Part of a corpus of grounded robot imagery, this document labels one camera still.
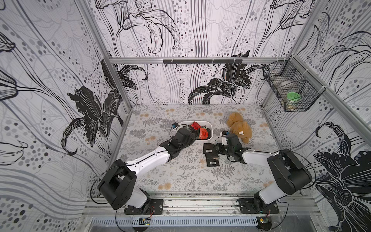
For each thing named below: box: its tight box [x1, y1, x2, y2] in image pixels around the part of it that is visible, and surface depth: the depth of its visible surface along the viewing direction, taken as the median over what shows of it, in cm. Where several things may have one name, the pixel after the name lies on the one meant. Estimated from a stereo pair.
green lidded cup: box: [286, 91, 301, 104], surface depth 81 cm
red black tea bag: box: [199, 127, 210, 140], surface depth 97 cm
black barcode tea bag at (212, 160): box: [205, 153, 220, 168], surface depth 90 cm
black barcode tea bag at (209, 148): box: [202, 143, 219, 155], surface depth 95 cm
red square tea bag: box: [191, 121, 202, 131], surface depth 102 cm
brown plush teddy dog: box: [226, 112, 253, 144], surface depth 92 cm
